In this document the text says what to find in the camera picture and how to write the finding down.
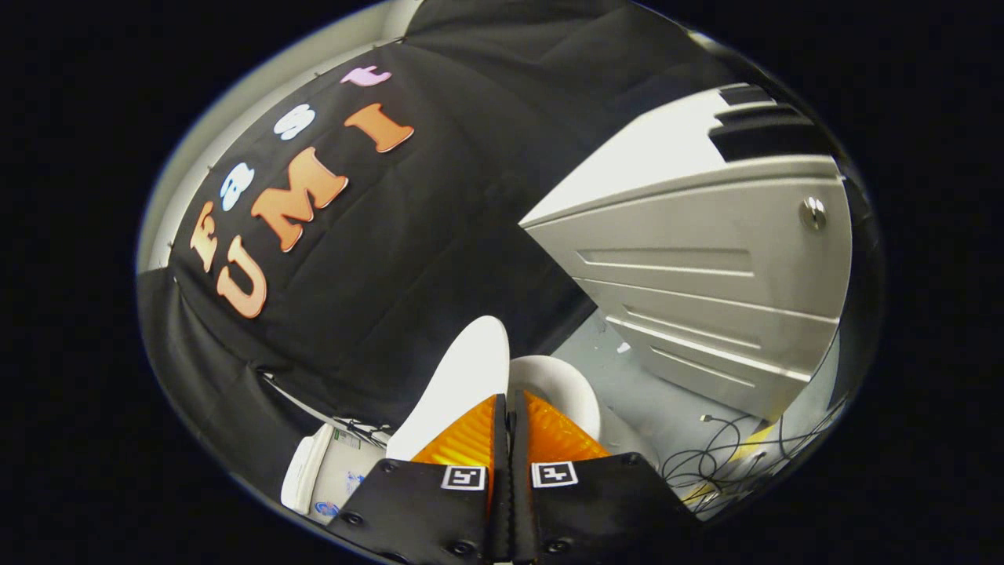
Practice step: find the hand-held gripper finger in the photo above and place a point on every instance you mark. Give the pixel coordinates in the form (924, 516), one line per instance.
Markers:
(500, 502)
(519, 502)

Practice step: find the white toilet lid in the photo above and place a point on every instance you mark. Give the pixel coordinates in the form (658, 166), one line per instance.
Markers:
(471, 369)

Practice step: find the white toilet with tank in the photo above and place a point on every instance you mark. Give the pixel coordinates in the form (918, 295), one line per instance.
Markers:
(557, 384)

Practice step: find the black tripod stand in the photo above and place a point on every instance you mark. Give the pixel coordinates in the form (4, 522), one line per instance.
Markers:
(362, 430)

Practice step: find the black backdrop cloth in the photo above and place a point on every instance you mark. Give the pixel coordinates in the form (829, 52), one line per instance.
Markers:
(439, 235)

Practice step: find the white drawer cabinet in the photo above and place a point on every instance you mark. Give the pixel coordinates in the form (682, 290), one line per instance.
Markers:
(706, 235)

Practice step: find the silver cabinet knob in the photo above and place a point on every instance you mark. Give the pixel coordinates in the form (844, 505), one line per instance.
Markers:
(813, 212)

